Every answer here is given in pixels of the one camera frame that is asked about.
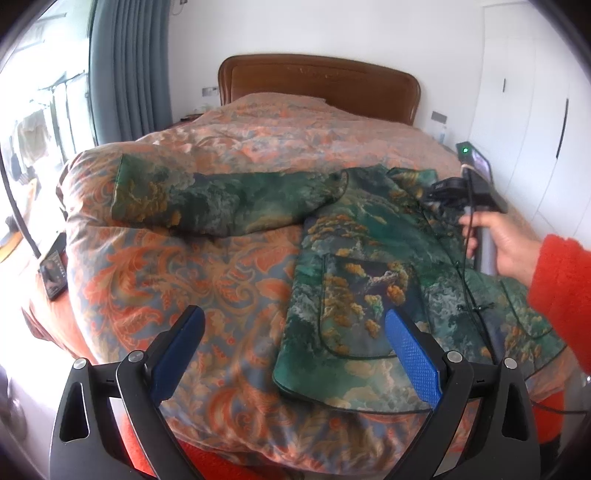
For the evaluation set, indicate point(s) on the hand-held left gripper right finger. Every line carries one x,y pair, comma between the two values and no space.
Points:
413,355

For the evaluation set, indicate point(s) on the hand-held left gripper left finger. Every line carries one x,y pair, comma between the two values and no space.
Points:
178,353

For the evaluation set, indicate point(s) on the green printed jacket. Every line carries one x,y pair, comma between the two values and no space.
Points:
360,258

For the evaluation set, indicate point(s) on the person's right forearm red sleeve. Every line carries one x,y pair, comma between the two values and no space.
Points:
561,295

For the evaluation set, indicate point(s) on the hanging clothes outside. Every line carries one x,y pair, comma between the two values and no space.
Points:
32,134

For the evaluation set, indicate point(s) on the person's right hand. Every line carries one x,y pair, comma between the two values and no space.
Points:
508,249

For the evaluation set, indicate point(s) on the small clear bottle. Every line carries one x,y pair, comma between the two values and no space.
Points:
444,134

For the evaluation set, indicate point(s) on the orange floral quilt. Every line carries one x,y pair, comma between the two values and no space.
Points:
194,277

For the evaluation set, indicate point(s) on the white wardrobe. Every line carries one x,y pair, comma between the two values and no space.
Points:
526,115

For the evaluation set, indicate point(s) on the dark flat object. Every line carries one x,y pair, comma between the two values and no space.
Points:
54,270

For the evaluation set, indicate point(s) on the wooden headboard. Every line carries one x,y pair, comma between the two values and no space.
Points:
318,76

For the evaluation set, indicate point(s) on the floral pillow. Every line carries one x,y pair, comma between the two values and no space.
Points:
281,97

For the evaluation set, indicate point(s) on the wooden nightstand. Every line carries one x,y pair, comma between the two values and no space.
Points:
187,119

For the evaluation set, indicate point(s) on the grey-blue curtain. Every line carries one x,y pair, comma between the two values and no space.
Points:
127,69

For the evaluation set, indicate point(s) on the grey wall switch panel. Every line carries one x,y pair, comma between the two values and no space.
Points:
439,116
210,91

